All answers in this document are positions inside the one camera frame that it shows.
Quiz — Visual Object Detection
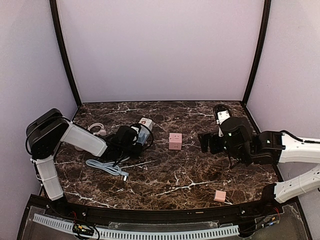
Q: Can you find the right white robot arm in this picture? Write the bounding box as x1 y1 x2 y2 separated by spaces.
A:
198 129 320 204

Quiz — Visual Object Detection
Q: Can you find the white cable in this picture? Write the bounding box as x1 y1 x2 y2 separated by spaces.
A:
87 123 107 137

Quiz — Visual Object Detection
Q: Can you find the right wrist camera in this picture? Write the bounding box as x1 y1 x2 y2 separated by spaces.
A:
213 104 232 137

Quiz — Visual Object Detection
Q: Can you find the right black frame post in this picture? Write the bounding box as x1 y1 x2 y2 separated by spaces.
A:
241 0 272 108

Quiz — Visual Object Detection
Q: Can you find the pink cube socket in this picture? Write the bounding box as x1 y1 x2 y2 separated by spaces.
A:
168 132 183 151

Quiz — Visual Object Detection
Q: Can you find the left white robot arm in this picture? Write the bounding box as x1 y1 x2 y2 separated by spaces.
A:
25 108 152 201

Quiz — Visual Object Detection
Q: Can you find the blue cube plug adapter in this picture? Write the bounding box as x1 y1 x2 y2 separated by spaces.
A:
137 131 149 145

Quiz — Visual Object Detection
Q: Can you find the left black frame post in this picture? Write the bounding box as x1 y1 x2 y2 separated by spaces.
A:
49 0 82 108

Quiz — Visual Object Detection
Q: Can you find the pink small plug adapter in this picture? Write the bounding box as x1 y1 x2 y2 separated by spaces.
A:
214 190 227 203

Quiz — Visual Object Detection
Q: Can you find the small circuit board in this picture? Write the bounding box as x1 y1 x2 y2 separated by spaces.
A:
72 224 95 236

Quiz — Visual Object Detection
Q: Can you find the black frame post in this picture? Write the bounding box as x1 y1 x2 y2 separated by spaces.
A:
241 0 272 108
49 0 82 108

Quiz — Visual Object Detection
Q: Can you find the black front table rail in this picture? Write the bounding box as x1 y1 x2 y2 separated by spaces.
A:
55 201 267 226

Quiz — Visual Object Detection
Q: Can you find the grey slotted cable duct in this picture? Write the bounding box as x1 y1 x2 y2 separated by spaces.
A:
32 213 240 240

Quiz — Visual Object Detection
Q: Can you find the white cube socket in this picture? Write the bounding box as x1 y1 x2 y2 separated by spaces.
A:
139 117 154 130

